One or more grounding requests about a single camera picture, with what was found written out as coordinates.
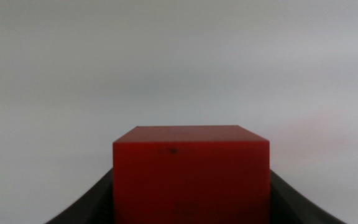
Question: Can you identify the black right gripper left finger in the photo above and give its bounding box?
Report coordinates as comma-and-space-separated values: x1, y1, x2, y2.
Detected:
44, 167, 115, 224

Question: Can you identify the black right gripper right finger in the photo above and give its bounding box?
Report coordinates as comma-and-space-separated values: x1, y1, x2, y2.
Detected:
268, 169, 348, 224

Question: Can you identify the red cube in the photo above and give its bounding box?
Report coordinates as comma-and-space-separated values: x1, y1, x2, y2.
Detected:
112, 124, 271, 224

